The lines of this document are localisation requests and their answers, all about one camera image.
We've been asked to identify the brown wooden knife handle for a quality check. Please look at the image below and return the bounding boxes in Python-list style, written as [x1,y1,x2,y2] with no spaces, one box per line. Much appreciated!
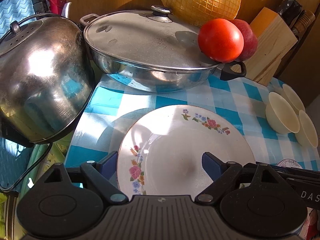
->
[291,10,315,36]

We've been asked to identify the red apple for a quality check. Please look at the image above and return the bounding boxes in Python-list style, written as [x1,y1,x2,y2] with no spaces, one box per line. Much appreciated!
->
[231,19,258,62]

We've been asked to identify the wooden knife block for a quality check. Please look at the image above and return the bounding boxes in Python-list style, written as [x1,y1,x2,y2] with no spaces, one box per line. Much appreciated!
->
[245,7,297,86]

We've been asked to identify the red tomato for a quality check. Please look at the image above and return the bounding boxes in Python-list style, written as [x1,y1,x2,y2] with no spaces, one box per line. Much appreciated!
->
[198,18,244,63]

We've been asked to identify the blue checkered tablecloth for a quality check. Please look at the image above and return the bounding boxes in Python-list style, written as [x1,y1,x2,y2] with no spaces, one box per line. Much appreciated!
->
[64,73,320,240]

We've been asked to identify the black knife handle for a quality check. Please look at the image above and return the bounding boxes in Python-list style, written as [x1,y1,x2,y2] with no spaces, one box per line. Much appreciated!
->
[276,0,302,26]

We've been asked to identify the blue patterned mat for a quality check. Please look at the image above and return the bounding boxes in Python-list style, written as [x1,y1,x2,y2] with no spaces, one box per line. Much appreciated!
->
[0,0,35,37]

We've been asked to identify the cream bowl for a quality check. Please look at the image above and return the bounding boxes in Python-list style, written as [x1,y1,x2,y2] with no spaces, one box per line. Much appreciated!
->
[281,84,305,115]
[295,110,318,148]
[266,92,300,134]

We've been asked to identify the steel kettle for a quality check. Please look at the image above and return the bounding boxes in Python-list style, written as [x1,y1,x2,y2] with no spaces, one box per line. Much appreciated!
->
[0,12,96,193]

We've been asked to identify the cream bowl near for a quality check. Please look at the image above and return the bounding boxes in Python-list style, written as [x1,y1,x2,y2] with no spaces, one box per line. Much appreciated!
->
[266,92,300,134]

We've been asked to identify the steel pan with lid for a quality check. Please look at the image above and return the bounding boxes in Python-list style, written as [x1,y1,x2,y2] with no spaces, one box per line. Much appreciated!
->
[80,5,247,93]

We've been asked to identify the white plate colourful flowers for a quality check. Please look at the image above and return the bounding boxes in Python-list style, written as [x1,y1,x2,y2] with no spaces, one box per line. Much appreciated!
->
[117,105,255,197]

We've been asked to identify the cream bowl right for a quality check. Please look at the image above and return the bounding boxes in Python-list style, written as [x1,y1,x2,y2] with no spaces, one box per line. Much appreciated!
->
[295,110,318,148]

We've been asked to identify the cream bowl far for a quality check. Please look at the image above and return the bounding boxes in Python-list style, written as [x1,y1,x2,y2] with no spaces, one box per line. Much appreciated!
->
[281,84,305,115]

